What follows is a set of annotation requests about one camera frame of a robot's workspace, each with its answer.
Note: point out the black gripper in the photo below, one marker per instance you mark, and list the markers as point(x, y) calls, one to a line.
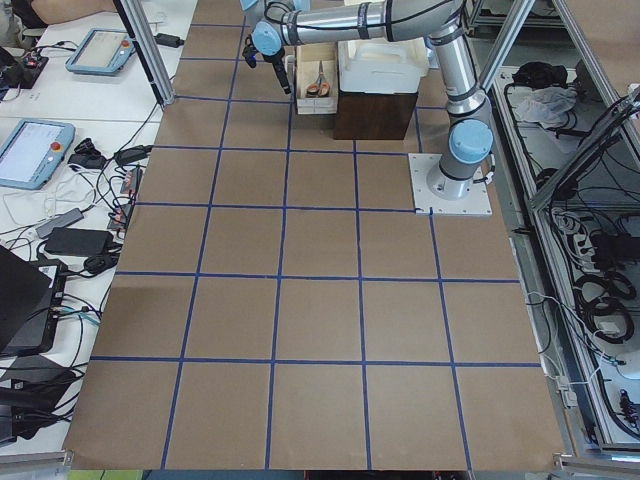
point(276, 65)

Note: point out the white drawer handle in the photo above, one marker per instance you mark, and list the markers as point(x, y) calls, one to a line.
point(290, 66)

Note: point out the orange grey handled scissors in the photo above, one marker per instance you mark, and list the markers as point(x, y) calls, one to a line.
point(320, 88)

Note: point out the wooden drawer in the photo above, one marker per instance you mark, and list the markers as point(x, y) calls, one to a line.
point(307, 61)

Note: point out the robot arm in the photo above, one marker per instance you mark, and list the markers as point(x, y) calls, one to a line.
point(278, 24)

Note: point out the dark brown drawer cabinet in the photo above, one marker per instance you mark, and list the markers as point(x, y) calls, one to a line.
point(373, 116)

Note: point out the white plastic storage box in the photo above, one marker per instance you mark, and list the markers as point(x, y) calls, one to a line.
point(378, 66)

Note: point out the black power brick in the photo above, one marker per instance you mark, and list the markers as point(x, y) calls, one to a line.
point(169, 40)

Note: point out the far teach pendant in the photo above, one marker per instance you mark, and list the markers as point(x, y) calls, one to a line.
point(102, 52)

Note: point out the teach pendant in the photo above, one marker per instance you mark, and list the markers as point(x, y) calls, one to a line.
point(33, 151)
point(102, 52)

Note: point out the grey usb hub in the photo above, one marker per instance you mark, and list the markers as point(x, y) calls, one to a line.
point(61, 221)

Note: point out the near teach pendant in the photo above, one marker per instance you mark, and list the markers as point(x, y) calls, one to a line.
point(33, 151)

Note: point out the white crumpled cloth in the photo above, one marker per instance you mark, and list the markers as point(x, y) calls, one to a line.
point(548, 107)

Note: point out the large black power adapter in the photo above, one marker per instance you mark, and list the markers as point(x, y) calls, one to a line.
point(78, 242)

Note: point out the black laptop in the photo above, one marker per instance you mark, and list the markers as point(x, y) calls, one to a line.
point(31, 292)

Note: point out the aluminium frame post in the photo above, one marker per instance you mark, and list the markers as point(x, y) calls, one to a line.
point(137, 26)

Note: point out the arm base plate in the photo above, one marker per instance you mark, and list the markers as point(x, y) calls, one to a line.
point(436, 194)

